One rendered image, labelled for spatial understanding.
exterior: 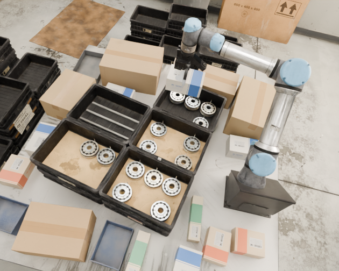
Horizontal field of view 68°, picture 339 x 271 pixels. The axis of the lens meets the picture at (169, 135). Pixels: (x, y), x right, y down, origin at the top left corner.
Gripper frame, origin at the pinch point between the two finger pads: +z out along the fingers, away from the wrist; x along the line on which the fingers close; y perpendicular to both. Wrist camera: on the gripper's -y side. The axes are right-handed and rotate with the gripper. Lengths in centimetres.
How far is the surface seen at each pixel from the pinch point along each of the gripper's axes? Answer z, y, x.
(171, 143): 27.8, -1.2, 27.1
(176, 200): 28, -12, 61
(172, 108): 27.9, 4.0, 1.2
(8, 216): 40, 72, 88
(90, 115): 28, 52, 23
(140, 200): 28, 7, 65
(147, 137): 27.7, 13.8, 27.4
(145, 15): 72, 68, -156
